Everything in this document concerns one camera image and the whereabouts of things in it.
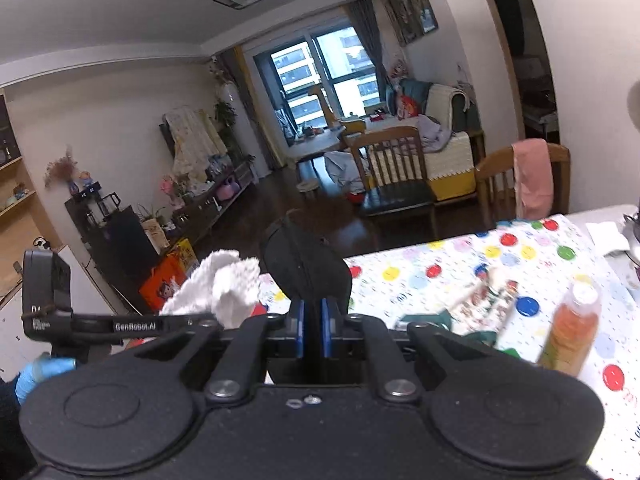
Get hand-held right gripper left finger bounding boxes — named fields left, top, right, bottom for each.
left=120, top=299, right=306, bottom=404

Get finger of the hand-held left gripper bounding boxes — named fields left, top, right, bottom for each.
left=167, top=311, right=223, bottom=333

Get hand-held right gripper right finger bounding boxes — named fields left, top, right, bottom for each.
left=321, top=298, right=521, bottom=403

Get white fluffy towel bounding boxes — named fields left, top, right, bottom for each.
left=159, top=250, right=262, bottom=331

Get black cloth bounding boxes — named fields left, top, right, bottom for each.
left=259, top=210, right=353, bottom=386

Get person's left forearm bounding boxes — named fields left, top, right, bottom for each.
left=0, top=375, right=36, bottom=480

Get person's left hand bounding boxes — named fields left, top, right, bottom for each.
left=15, top=352, right=77, bottom=406

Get orange printed box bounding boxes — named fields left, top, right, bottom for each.
left=139, top=255, right=188, bottom=313

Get yellow box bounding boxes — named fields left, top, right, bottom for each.
left=170, top=237, right=198, bottom=271

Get black side cabinet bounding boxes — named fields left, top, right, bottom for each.
left=65, top=187, right=156, bottom=281

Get wooden shelf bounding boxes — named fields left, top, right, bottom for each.
left=0, top=87, right=61, bottom=306

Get dark low cabinet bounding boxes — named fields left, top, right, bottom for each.
left=170, top=160, right=256, bottom=241

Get dried flower bunch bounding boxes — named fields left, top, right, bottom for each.
left=44, top=147, right=78, bottom=191

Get pink flowers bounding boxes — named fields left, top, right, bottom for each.
left=160, top=175, right=186, bottom=208

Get polka dot tablecloth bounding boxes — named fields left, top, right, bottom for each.
left=250, top=214, right=640, bottom=480

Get wooden chair with dark seat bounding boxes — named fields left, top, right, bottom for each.
left=348, top=126, right=438, bottom=241

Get grey bag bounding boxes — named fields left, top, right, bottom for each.
left=324, top=150, right=366, bottom=193

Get patterned crumpled wrapper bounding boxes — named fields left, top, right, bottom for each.
left=447, top=265, right=521, bottom=333

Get hanging floral blanket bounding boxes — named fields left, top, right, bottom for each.
left=164, top=105, right=228, bottom=181

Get small children's table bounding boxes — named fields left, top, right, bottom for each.
left=287, top=130, right=351, bottom=161

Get sofa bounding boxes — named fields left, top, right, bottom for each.
left=385, top=77, right=486, bottom=201

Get green house plant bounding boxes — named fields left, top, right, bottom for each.
left=215, top=101, right=238, bottom=128

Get grey and yellow curtain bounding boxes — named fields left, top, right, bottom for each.
left=220, top=47, right=281, bottom=171

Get yellow giraffe toy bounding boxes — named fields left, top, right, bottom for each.
left=308, top=84, right=346, bottom=131

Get white standing air conditioner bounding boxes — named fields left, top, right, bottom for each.
left=220, top=82, right=248, bottom=161

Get orange drink bottle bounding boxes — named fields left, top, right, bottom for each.
left=537, top=280, right=602, bottom=378

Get glass balcony door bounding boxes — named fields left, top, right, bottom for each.
left=252, top=25, right=381, bottom=156

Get cream throw blanket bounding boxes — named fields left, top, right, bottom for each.
left=425, top=83, right=468, bottom=133

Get pink towel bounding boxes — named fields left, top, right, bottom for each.
left=511, top=138, right=555, bottom=221

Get white tissue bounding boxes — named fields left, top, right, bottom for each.
left=585, top=220, right=632, bottom=256

